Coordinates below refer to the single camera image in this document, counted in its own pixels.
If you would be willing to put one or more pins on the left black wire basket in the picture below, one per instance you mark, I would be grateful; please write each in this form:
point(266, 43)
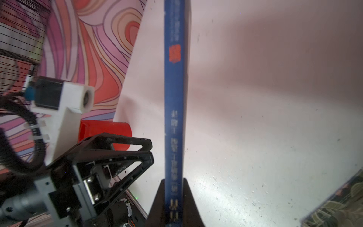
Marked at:
point(23, 31)

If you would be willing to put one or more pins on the navy book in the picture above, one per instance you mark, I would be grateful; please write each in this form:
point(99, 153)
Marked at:
point(177, 16)

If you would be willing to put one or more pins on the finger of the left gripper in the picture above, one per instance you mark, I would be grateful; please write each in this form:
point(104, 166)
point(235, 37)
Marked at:
point(103, 167)

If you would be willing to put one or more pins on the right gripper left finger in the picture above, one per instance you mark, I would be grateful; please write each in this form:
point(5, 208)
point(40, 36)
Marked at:
point(156, 217)

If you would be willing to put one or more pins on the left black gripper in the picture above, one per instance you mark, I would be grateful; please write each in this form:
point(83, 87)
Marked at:
point(25, 197)

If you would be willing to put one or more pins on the cream canvas bag green handles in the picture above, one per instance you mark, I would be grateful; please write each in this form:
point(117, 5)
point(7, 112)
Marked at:
point(342, 209)

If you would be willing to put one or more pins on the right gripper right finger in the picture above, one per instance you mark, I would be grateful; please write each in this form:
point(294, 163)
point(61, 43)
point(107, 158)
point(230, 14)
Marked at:
point(191, 215)

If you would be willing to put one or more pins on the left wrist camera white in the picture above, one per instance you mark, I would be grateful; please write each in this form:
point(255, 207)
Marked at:
point(61, 104)

